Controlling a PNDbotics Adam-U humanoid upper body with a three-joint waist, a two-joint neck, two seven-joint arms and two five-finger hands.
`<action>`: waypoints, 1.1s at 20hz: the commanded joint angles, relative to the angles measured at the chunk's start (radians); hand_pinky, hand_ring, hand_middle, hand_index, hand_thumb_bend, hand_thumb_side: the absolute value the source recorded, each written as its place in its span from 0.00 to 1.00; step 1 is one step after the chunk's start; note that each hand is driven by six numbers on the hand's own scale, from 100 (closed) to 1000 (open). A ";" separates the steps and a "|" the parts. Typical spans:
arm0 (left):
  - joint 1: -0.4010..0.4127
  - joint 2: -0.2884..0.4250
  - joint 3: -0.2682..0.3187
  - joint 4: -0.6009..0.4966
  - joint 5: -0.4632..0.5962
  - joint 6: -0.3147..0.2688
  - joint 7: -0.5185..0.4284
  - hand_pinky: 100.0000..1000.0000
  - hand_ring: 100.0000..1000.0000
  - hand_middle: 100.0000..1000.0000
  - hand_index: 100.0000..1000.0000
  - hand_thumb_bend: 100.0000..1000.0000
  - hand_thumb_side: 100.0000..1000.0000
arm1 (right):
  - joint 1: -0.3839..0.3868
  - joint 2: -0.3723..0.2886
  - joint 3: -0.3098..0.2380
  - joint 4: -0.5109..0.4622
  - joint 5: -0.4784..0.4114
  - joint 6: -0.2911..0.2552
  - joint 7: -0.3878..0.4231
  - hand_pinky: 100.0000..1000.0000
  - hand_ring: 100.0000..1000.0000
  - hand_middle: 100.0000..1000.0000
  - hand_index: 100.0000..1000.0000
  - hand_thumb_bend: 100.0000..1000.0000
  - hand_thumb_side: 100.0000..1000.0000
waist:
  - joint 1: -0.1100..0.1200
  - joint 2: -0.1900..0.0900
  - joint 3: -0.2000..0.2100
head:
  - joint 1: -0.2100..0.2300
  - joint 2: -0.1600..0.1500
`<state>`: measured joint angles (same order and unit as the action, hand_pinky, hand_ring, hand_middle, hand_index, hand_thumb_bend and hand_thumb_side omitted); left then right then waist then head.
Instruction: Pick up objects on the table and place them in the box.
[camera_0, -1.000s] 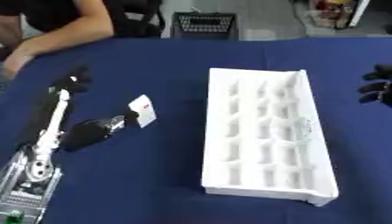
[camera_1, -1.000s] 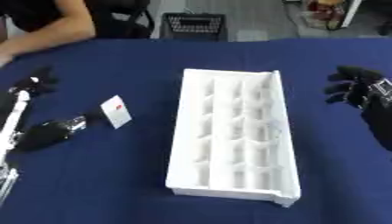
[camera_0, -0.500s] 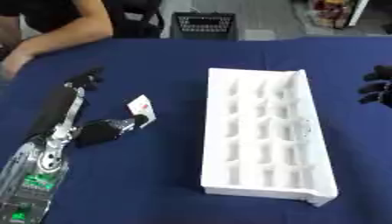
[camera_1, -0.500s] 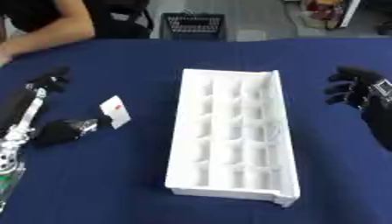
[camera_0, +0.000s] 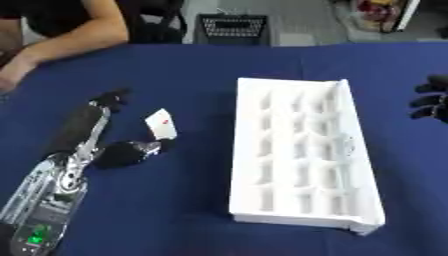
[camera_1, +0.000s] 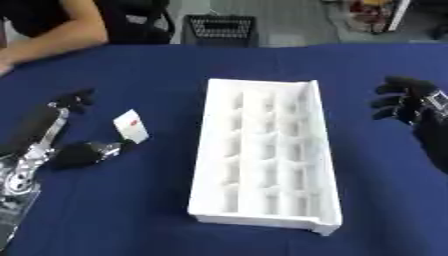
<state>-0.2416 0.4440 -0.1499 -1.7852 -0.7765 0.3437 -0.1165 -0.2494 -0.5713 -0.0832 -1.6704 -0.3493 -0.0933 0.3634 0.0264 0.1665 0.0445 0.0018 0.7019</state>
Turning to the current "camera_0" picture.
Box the bag with red contents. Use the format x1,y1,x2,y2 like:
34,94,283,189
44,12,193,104
341,0,424,34

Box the person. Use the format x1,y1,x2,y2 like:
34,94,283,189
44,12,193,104
0,0,132,93

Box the white card with red mark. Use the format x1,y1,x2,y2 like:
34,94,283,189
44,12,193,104
143,107,179,141

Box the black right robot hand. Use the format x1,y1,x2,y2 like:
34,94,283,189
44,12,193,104
407,74,448,125

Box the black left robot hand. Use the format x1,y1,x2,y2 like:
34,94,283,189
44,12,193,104
45,87,177,170

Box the white foam compartment tray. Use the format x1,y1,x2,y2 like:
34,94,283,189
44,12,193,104
227,77,387,237

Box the black chair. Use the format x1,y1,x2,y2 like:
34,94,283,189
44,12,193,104
119,0,189,45

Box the black mesh crate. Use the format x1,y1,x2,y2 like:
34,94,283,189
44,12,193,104
192,13,273,47

